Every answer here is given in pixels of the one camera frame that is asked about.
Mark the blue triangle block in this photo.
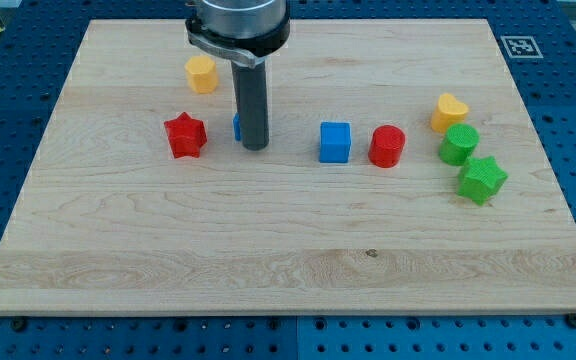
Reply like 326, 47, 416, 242
232, 113, 242, 142

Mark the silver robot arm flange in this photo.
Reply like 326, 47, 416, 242
185, 0, 290, 69

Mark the yellow hexagon block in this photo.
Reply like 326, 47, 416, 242
184, 55, 219, 94

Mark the blue cube block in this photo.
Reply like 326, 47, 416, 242
319, 122, 352, 163

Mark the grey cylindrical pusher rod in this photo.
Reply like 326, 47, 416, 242
231, 62, 269, 151

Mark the red cylinder block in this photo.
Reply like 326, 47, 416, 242
368, 125, 406, 168

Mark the red star block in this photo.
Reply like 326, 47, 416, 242
164, 112, 207, 158

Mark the light wooden board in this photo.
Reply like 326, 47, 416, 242
0, 19, 576, 317

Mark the yellow heart block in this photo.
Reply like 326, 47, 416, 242
430, 93, 470, 133

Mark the green cylinder block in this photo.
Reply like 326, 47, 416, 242
438, 123, 480, 166

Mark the green star block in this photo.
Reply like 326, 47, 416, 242
457, 156, 508, 205

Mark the white fiducial marker tag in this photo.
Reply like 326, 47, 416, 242
501, 35, 543, 59

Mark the black board clamp screw left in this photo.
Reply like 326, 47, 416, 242
9, 317, 28, 333

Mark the black board clamp screw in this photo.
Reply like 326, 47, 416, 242
9, 317, 28, 333
565, 313, 576, 329

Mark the black board clamp screw right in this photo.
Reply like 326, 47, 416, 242
565, 313, 576, 329

